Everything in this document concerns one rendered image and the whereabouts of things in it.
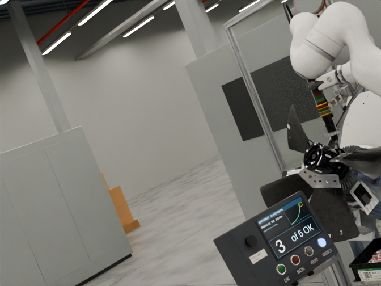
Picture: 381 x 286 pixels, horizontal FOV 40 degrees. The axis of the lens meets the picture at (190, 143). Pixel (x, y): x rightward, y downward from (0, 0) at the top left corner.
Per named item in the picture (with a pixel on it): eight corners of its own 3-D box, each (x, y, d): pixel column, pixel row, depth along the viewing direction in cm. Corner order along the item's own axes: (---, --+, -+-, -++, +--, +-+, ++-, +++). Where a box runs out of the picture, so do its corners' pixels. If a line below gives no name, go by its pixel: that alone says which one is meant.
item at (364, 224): (363, 235, 210) (362, 219, 214) (375, 231, 206) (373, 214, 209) (349, 230, 207) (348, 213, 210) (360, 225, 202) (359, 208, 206)
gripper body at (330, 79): (340, 87, 186) (318, 93, 196) (358, 79, 191) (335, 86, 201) (332, 67, 186) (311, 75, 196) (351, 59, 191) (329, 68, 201)
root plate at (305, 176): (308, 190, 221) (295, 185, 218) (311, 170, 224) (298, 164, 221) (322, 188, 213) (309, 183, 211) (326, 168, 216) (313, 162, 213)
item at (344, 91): (340, 104, 266) (334, 88, 266) (354, 99, 263) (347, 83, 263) (338, 106, 257) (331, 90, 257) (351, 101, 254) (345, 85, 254)
